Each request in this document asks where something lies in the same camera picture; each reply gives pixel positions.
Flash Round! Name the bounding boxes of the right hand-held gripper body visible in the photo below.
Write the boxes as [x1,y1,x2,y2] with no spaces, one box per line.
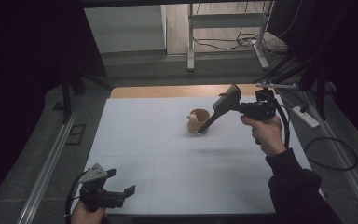
[239,88,278,122]

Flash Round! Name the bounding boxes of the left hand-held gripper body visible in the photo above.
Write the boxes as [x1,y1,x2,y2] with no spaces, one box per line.
[78,162,127,213]

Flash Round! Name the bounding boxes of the wooden cup with small figure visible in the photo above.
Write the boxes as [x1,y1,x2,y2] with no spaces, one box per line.
[186,108,212,135]

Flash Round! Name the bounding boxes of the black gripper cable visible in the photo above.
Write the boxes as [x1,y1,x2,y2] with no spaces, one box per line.
[63,172,87,224]
[268,92,292,149]

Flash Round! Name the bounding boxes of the person's right hand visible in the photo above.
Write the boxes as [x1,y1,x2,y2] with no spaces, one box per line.
[240,114,287,158]

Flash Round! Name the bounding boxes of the white table sheet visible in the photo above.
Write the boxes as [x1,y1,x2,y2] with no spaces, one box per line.
[83,95,312,217]

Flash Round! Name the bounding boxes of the aluminium floor rail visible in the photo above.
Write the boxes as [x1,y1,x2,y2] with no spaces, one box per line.
[302,91,358,223]
[16,113,77,224]

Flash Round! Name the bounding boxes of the person's left hand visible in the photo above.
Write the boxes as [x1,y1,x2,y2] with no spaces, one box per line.
[70,200,110,224]

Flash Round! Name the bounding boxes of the tangled black cables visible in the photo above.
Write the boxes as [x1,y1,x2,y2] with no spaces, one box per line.
[192,29,282,54]

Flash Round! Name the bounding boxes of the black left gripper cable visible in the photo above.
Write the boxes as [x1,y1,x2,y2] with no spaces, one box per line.
[63,172,87,224]

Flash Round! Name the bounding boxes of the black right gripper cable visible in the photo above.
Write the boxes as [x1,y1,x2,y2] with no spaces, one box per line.
[268,92,292,149]

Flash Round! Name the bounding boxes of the dark floor outlet plate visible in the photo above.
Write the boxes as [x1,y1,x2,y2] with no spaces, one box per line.
[65,123,87,147]

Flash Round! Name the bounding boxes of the white power strip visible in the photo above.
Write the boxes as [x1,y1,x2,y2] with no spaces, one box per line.
[292,105,321,130]

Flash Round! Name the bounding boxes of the black tripod stand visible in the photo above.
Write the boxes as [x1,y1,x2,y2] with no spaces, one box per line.
[59,69,115,125]
[297,60,332,121]

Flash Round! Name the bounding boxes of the white metal desk frame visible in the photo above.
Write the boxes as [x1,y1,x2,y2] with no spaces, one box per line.
[186,0,275,72]

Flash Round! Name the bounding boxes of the black looped floor cable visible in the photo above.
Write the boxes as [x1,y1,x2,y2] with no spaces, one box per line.
[303,136,358,172]

